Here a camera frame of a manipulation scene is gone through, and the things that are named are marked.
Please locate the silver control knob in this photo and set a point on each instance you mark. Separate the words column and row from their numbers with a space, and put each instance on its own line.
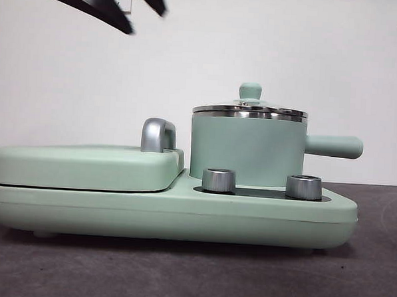
column 218, row 181
column 303, row 187

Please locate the green griddle cover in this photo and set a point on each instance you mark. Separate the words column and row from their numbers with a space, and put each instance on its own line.
column 84, row 169

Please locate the glass pot lid green knob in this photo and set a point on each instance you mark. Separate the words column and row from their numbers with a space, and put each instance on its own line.
column 249, row 91

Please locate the green breakfast maker base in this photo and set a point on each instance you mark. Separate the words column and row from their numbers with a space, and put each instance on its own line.
column 181, row 217

